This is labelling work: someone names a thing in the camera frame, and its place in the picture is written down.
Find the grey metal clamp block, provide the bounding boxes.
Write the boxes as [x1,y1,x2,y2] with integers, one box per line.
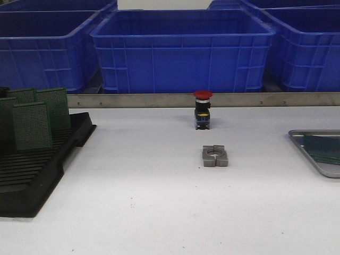
[202,145,228,167]

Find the green perforated circuit board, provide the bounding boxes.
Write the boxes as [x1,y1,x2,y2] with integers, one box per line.
[314,157,340,165]

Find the stainless steel shelf frame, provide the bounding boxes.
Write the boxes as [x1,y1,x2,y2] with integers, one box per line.
[67,92,339,108]

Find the blue crate rear left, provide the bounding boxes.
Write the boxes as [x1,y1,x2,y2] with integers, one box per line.
[1,0,118,12]

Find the blue plastic crate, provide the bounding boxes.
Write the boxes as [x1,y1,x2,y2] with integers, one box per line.
[91,9,275,94]
[1,11,101,93]
[261,8,339,92]

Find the blue plastic crate left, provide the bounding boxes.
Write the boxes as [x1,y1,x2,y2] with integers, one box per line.
[1,11,101,93]

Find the blue plastic crate right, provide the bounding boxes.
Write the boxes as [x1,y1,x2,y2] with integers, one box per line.
[261,8,339,92]

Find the red emergency stop button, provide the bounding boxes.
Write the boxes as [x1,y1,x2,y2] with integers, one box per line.
[193,90,213,130]

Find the black slotted board rack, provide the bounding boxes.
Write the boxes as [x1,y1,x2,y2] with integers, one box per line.
[0,86,97,219]

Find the blue crate rear right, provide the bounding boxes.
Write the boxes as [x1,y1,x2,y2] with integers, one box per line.
[208,0,339,10]

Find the silver metal tray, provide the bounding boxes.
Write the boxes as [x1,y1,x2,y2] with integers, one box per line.
[288,130,339,179]

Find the blue plastic crate centre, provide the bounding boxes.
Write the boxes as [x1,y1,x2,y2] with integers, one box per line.
[91,9,275,94]

